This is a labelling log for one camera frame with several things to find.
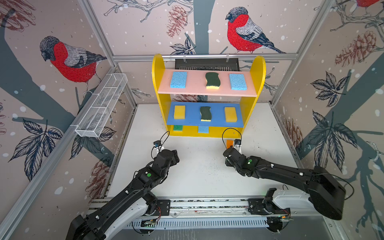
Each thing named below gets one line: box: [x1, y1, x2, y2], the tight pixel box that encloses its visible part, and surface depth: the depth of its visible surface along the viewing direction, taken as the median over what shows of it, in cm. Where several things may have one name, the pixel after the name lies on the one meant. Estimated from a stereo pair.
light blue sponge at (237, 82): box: [229, 73, 248, 91], surface depth 75 cm
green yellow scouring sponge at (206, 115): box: [200, 106, 212, 122], surface depth 97 cm
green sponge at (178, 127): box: [173, 125, 184, 131], surface depth 105 cm
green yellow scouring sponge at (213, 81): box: [205, 72, 221, 90], surface depth 74 cm
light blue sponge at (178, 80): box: [170, 71, 187, 89], surface depth 76 cm
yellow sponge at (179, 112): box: [173, 105, 186, 120], surface depth 96 cm
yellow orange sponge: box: [224, 107, 238, 123], surface depth 96 cm
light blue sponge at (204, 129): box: [198, 126, 209, 134], surface depth 105 cm
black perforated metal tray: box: [175, 58, 240, 72], surface depth 96 cm
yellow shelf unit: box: [152, 54, 266, 138], surface depth 81 cm
